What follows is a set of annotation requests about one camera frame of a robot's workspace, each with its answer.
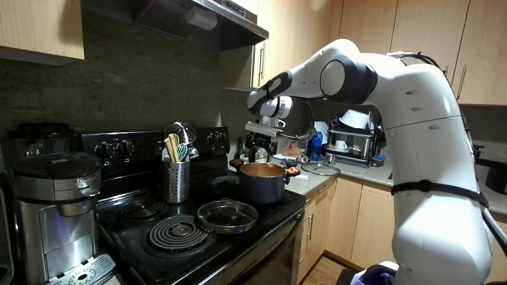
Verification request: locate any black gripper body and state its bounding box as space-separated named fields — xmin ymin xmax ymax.
xmin=248 ymin=134 xmax=281 ymax=150

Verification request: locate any round glass pot lid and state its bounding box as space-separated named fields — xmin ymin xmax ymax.
xmin=196 ymin=197 xmax=261 ymax=235

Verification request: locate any green label spice bottle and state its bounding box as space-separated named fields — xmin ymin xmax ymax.
xmin=235 ymin=137 xmax=251 ymax=163

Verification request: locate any blue dish soap bottle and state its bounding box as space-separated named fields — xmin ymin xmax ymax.
xmin=308 ymin=129 xmax=326 ymax=163

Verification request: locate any flat glass lid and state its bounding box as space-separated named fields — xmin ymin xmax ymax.
xmin=300 ymin=161 xmax=343 ymax=177

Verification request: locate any teal kitchen utensil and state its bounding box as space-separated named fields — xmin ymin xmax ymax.
xmin=178 ymin=140 xmax=192 ymax=163

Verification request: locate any shiny metal ladle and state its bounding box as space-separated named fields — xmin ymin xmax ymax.
xmin=165 ymin=120 xmax=202 ymax=161

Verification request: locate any wooden spatula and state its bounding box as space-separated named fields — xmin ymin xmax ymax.
xmin=169 ymin=131 xmax=183 ymax=163
xmin=162 ymin=134 xmax=177 ymax=164

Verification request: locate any perforated steel utensil holder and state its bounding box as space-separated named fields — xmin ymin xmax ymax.
xmin=161 ymin=158 xmax=192 ymax=205

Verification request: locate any dish drying rack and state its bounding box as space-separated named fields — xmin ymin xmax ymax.
xmin=326 ymin=107 xmax=384 ymax=166

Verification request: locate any white bowl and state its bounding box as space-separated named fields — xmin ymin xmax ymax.
xmin=338 ymin=107 xmax=373 ymax=131

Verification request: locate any wooden lower cabinet row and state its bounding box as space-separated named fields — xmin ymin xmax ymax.
xmin=294 ymin=175 xmax=405 ymax=285

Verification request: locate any wooden cabinet row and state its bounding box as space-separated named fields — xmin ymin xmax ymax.
xmin=219 ymin=0 xmax=507 ymax=107
xmin=294 ymin=175 xmax=405 ymax=285

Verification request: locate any black electric stove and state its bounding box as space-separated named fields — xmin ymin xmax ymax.
xmin=78 ymin=125 xmax=308 ymax=285

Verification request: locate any large stove burner coil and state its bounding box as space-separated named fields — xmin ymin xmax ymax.
xmin=146 ymin=213 xmax=211 ymax=251

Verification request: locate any dark range hood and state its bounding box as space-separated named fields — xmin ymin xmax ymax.
xmin=82 ymin=0 xmax=272 ymax=52

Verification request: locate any wooden upper cabinet row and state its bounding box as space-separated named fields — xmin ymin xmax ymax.
xmin=219 ymin=0 xmax=507 ymax=107

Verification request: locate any stainless steel coffee maker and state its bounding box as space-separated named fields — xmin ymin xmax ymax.
xmin=10 ymin=150 xmax=120 ymax=285

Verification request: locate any black round container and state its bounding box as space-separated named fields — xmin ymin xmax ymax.
xmin=473 ymin=142 xmax=507 ymax=194

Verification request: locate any dark pot with orange handles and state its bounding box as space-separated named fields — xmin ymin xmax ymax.
xmin=230 ymin=158 xmax=303 ymax=205

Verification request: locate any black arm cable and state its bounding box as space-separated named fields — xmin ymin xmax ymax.
xmin=390 ymin=178 xmax=507 ymax=258

